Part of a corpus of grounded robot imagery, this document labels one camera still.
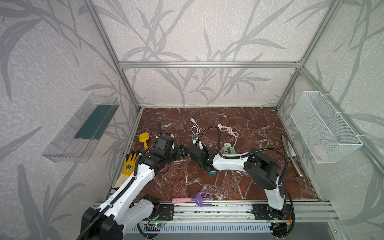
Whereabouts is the aluminium front rail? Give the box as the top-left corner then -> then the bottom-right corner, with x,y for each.
163,200 -> 339,224

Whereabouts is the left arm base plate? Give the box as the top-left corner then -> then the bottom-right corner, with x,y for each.
150,203 -> 175,221

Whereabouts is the white wire mesh basket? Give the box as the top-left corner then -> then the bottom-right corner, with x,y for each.
290,91 -> 364,164

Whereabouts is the pink plug cube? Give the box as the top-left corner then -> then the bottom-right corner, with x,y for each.
220,148 -> 228,155

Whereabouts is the green sponge in bin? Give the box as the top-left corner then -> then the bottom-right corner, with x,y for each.
74,105 -> 119,140

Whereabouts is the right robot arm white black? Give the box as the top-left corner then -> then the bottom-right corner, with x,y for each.
187,126 -> 289,212

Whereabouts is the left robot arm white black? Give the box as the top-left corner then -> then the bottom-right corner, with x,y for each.
77,133 -> 187,240

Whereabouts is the purple pink toy rake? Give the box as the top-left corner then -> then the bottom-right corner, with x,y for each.
172,191 -> 212,207

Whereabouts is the yellow toy shovel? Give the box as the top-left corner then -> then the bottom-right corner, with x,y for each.
139,132 -> 150,150

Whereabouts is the clear plastic wall bin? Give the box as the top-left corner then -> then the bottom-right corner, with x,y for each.
42,94 -> 120,163

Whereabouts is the yellow black work glove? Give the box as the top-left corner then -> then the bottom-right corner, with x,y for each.
114,151 -> 140,189

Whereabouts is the pink item in basket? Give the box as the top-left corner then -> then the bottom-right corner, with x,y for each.
314,145 -> 327,158

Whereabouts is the white power cord with plug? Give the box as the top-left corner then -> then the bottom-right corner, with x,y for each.
190,116 -> 201,142

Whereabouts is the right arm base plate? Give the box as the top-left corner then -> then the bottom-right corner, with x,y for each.
252,204 -> 293,221

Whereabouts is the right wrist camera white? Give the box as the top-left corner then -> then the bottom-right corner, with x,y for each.
193,134 -> 204,150

